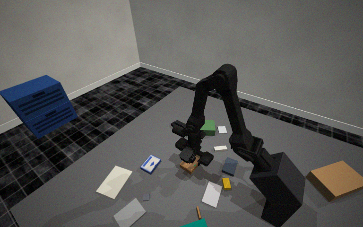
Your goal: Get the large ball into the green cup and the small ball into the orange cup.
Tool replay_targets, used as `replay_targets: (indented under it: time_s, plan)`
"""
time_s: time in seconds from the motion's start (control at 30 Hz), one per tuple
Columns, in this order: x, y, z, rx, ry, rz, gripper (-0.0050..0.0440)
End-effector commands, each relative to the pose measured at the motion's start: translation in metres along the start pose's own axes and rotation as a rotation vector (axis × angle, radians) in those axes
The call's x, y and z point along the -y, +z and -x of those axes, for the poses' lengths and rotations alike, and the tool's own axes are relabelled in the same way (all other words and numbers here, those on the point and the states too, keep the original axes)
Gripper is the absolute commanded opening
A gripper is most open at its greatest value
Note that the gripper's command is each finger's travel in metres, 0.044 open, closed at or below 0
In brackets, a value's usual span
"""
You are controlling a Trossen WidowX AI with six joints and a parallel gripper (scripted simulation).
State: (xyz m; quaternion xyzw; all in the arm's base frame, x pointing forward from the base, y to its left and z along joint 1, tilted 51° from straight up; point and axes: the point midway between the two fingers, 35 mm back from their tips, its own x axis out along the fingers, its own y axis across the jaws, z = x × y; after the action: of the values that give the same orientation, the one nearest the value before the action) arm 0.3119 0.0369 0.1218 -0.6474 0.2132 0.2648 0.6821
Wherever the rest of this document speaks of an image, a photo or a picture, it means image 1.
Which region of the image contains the white rectangular block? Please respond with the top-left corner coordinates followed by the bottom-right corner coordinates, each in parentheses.
top-left (214, 146), bottom-right (227, 152)

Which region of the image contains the wooden ball-in-hole puzzle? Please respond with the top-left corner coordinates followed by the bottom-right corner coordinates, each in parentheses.
top-left (180, 155), bottom-right (200, 175)

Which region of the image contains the flat tan wooden box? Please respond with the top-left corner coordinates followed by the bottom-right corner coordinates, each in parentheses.
top-left (306, 161), bottom-right (363, 202)

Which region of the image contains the green box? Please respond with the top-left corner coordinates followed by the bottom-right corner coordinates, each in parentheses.
top-left (200, 120), bottom-right (216, 136)

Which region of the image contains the yellow rectangular block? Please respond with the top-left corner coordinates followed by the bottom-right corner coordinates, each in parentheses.
top-left (222, 178), bottom-right (231, 190)

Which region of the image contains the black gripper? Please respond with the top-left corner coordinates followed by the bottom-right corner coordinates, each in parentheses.
top-left (175, 138), bottom-right (214, 166)

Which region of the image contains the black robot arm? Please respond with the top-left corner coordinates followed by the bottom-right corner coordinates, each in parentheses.
top-left (172, 64), bottom-right (277, 172)

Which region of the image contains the white flat square block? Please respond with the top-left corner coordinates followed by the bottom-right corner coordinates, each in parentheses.
top-left (217, 126), bottom-right (227, 134)

